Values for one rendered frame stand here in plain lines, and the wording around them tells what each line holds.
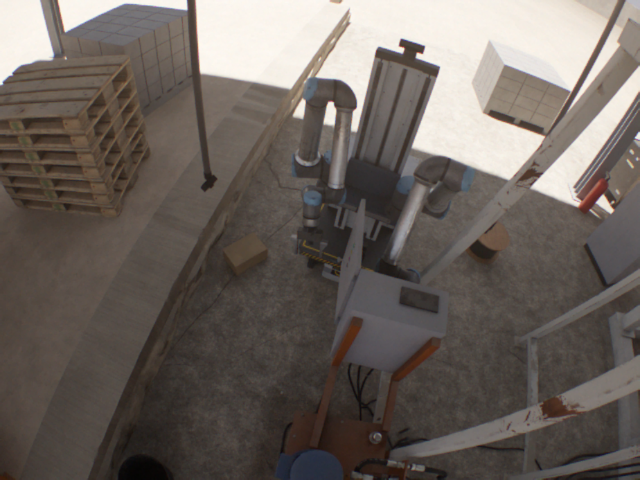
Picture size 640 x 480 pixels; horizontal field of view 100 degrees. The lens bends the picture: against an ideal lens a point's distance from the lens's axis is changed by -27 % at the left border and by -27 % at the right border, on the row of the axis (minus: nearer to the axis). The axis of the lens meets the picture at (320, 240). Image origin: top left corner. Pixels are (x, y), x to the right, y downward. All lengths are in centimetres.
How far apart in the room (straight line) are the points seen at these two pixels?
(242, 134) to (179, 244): 134
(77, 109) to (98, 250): 108
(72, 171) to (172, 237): 94
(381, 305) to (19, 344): 242
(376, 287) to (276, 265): 158
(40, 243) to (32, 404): 131
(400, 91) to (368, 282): 108
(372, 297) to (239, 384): 140
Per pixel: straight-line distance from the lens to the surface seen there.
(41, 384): 269
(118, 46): 367
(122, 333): 251
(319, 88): 175
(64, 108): 258
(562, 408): 97
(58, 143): 277
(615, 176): 586
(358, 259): 156
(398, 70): 202
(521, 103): 588
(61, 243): 314
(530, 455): 288
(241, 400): 257
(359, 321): 148
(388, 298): 150
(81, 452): 247
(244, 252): 288
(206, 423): 257
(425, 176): 162
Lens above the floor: 252
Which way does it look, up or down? 53 degrees down
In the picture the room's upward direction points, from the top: 12 degrees clockwise
